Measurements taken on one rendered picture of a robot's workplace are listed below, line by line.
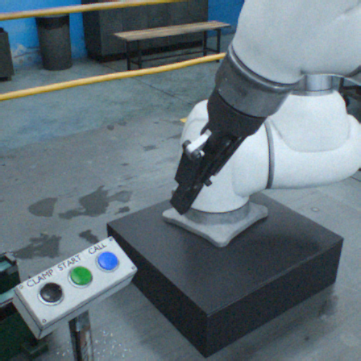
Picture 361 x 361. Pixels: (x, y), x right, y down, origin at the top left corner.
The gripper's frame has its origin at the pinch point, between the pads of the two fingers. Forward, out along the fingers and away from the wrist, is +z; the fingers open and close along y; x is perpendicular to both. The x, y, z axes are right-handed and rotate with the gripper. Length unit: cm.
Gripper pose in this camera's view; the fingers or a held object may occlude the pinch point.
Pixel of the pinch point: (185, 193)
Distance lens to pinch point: 74.0
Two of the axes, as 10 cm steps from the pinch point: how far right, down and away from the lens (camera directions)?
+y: -6.9, 3.4, -6.3
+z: -3.5, 6.1, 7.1
